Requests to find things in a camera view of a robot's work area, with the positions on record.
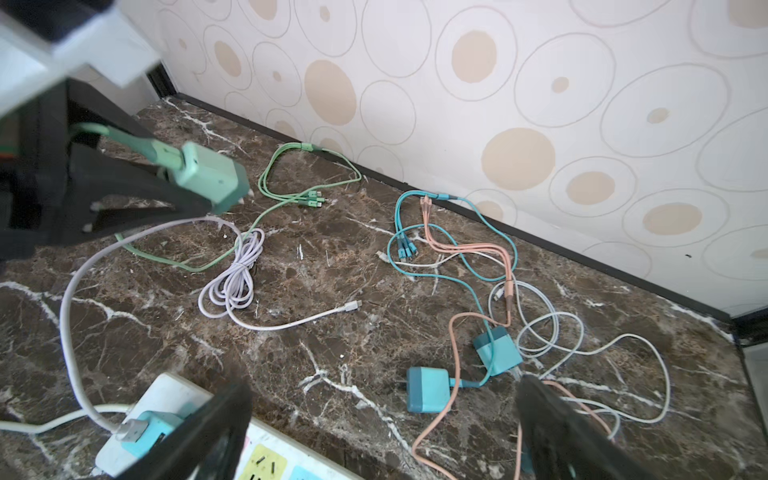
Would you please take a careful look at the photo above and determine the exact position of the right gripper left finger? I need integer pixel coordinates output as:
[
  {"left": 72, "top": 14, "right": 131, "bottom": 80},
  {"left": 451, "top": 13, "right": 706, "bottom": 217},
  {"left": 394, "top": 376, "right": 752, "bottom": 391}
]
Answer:
[{"left": 118, "top": 381, "right": 252, "bottom": 479}]

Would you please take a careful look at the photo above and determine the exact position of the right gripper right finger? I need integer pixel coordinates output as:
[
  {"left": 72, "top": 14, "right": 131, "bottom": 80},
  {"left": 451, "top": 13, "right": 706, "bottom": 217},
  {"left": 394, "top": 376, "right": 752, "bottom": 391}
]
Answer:
[{"left": 517, "top": 375, "right": 654, "bottom": 479}]

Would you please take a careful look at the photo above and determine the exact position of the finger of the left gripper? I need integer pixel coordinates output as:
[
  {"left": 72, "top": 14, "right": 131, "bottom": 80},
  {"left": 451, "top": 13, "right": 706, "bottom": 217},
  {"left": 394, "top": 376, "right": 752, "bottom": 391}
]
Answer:
[{"left": 1, "top": 80, "right": 211, "bottom": 258}]

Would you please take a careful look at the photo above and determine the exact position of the teal charger plug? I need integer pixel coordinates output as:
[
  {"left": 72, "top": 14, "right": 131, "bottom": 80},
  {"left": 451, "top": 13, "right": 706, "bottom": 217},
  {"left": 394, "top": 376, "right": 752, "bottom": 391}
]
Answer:
[
  {"left": 407, "top": 367, "right": 451, "bottom": 413},
  {"left": 120, "top": 411, "right": 183, "bottom": 458},
  {"left": 473, "top": 326, "right": 523, "bottom": 376}
]

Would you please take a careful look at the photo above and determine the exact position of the long white power strip pastel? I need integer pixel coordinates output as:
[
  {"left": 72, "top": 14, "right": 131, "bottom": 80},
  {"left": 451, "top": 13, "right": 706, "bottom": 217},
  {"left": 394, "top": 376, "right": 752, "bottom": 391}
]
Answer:
[{"left": 95, "top": 373, "right": 355, "bottom": 479}]

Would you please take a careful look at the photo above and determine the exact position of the green charger plug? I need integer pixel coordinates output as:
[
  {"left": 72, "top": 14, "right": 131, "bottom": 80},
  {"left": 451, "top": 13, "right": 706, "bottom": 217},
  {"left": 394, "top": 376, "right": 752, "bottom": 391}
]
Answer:
[{"left": 170, "top": 142, "right": 250, "bottom": 215}]

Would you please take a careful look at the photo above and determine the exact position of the white lilac usb cable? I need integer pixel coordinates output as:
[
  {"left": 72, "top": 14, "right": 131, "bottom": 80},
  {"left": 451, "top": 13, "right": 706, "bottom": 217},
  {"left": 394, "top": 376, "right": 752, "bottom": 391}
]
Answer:
[{"left": 58, "top": 217, "right": 362, "bottom": 442}]

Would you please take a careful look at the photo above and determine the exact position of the white power cord bundle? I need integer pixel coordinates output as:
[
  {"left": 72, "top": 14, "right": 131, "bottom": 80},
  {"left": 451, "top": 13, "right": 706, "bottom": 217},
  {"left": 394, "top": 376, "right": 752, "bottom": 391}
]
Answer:
[{"left": 0, "top": 403, "right": 133, "bottom": 436}]

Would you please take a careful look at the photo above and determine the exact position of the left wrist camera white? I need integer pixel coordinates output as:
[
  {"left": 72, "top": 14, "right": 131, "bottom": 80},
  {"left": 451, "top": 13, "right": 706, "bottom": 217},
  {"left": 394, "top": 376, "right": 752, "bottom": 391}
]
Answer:
[{"left": 1, "top": 1, "right": 162, "bottom": 115}]

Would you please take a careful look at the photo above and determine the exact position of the green charging cable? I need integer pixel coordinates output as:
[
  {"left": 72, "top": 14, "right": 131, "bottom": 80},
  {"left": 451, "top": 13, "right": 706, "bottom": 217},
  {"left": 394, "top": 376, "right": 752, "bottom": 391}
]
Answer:
[{"left": 71, "top": 122, "right": 364, "bottom": 274}]

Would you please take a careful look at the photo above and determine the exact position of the teal multi-head cable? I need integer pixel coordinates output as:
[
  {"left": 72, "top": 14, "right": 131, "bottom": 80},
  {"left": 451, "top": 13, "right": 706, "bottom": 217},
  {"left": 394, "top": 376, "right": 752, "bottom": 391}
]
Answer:
[{"left": 386, "top": 190, "right": 520, "bottom": 388}]

